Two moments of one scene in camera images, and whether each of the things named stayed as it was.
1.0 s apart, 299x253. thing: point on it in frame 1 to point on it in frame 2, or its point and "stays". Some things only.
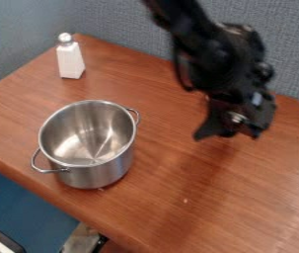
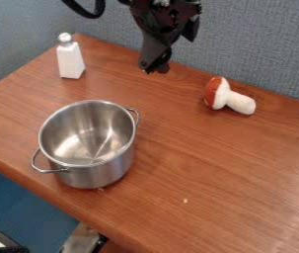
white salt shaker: (70, 57) stays
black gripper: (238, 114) to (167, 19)
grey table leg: (86, 240) stays
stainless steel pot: (86, 143) stays
